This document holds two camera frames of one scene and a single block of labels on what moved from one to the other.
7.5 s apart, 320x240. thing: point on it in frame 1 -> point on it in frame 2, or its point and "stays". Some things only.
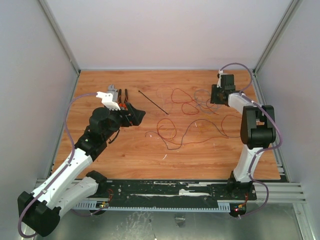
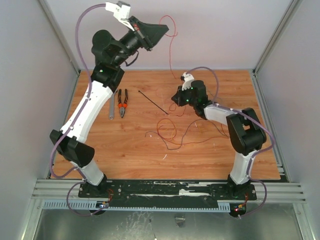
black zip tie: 154,103 stays
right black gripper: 215,94 -> 180,96
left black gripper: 132,116 -> 148,35
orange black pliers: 123,105 stays
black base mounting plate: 172,190 stays
